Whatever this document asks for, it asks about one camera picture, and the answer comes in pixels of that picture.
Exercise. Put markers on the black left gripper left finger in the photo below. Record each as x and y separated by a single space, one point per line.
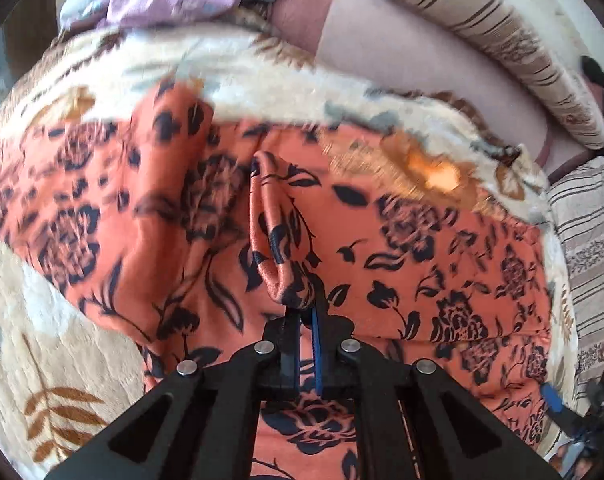
200 422

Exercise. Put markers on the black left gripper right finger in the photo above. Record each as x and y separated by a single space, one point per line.
412 421

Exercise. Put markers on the orange black floral garment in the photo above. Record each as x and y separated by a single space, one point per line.
128 246

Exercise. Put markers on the cream leaf-pattern plush blanket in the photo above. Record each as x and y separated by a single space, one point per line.
436 148

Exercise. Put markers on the striped floral pillow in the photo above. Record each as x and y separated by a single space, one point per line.
577 202

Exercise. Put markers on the pink quilted bed sheet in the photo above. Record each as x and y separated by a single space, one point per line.
397 49

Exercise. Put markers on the purple floral cloth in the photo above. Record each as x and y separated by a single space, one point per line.
147 13

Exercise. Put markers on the striped beige pillow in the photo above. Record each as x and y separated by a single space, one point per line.
500 31

